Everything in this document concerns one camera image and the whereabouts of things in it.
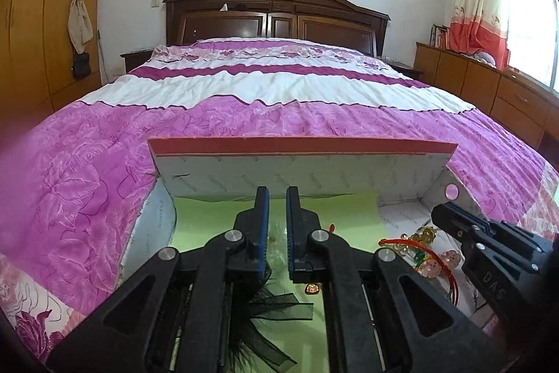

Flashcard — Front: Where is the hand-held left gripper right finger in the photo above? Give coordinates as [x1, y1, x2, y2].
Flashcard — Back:
[286, 186, 509, 373]

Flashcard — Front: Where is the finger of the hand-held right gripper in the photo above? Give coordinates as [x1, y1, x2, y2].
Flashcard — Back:
[430, 202, 492, 243]

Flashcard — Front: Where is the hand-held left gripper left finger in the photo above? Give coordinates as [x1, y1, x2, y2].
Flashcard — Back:
[46, 186, 270, 373]

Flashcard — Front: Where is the red cord bracelet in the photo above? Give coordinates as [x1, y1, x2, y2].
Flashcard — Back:
[379, 237, 461, 306]

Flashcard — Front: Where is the red cardboard box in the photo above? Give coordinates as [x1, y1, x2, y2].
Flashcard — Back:
[116, 137, 499, 373]

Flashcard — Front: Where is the green paper sheet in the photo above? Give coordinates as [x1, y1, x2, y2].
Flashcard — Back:
[168, 193, 384, 373]

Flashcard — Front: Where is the black feather hair accessory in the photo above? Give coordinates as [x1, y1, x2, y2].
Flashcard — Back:
[223, 274, 315, 373]

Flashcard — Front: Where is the floral purple quilt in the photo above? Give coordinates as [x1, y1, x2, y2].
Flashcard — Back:
[0, 36, 559, 373]

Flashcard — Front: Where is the low wooden cabinet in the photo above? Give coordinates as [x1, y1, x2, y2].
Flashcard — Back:
[413, 42, 559, 164]

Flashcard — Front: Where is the dark wooden nightstand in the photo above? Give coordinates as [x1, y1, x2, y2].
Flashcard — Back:
[384, 57, 424, 81]
[120, 47, 154, 73]

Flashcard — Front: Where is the grey cushion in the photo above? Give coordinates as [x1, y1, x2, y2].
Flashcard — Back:
[474, 51, 499, 68]

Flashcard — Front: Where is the row of books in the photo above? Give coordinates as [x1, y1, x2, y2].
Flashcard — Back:
[430, 23, 450, 49]

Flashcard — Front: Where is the window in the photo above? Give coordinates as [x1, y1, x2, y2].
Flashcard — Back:
[502, 0, 559, 94]

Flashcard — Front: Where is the dark wooden headboard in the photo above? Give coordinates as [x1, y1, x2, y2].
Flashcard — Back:
[162, 0, 391, 59]

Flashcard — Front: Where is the thin pole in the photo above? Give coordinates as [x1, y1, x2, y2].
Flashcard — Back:
[97, 30, 108, 84]

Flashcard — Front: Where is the black hanging bag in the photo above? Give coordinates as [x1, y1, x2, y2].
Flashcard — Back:
[72, 52, 92, 79]

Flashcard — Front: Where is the white towel on wardrobe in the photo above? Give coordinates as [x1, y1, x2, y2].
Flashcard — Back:
[67, 0, 94, 55]

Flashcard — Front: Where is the wooden wardrobe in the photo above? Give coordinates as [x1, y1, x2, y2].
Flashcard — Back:
[0, 0, 114, 146]

